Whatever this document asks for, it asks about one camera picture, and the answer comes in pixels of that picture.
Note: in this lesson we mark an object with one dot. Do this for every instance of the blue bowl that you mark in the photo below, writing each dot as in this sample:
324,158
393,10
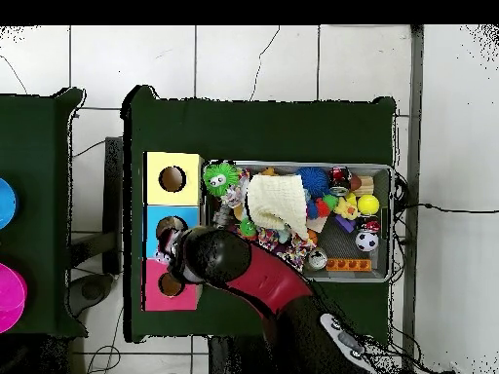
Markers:
7,204

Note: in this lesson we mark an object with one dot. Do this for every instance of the silver mesh bin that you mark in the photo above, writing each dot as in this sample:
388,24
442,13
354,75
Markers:
351,277

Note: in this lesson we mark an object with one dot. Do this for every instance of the yellow rubber duck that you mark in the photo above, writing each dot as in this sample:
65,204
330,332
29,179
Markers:
346,210

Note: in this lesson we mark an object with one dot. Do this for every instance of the multicolour spiky caterpillar toy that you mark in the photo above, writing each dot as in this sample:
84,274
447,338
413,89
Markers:
321,206

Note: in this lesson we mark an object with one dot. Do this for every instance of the dark green table cloth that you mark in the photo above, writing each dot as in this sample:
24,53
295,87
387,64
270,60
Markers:
257,128
35,136

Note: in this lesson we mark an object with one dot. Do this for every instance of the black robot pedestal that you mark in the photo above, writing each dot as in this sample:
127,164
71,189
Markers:
234,358

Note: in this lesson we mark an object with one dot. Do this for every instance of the orange toy brick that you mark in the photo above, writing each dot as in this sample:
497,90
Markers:
348,265

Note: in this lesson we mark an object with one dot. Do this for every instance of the small soccer ball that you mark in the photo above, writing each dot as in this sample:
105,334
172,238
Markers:
366,240

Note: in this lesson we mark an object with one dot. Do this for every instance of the cream knitted cloth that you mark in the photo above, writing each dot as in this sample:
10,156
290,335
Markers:
278,198

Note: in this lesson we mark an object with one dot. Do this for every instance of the yellow ball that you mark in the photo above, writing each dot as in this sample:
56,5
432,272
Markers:
368,204

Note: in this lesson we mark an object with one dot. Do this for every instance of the blue spiky ball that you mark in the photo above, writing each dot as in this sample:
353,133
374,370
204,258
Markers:
314,179

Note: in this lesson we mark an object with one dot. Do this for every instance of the crushed red black can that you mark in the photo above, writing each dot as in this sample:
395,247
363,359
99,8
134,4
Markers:
339,179

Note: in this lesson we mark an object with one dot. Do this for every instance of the pink bowl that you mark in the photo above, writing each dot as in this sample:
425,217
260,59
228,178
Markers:
11,296

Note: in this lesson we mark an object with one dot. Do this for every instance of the wooden box with three holes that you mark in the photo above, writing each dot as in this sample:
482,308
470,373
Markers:
154,194

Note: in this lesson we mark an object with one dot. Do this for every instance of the green spiky toy with eyes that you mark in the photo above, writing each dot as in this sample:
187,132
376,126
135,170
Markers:
224,173

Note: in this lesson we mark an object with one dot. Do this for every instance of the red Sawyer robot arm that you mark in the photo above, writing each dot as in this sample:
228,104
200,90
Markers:
265,280

